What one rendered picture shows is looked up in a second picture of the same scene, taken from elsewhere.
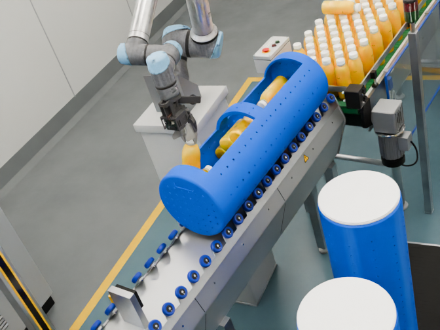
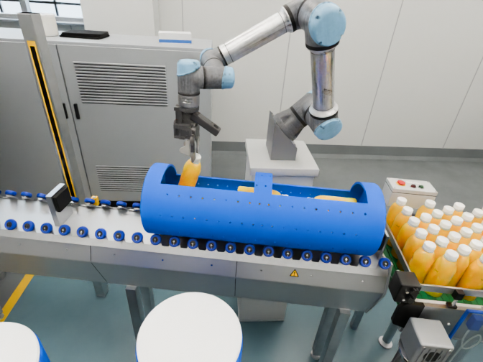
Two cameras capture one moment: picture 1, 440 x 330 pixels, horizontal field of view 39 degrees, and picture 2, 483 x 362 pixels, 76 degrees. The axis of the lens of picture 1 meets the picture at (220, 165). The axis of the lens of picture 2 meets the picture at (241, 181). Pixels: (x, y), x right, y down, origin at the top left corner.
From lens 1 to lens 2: 1.72 m
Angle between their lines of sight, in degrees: 41
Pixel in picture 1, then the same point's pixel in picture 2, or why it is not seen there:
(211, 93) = (302, 164)
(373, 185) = (210, 348)
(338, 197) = (185, 312)
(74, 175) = not seen: hidden behind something
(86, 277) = not seen: hidden behind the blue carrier
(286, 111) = (290, 217)
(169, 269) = (121, 219)
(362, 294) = not seen: outside the picture
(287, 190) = (245, 273)
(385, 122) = (410, 341)
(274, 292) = (256, 329)
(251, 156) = (208, 210)
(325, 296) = (9, 345)
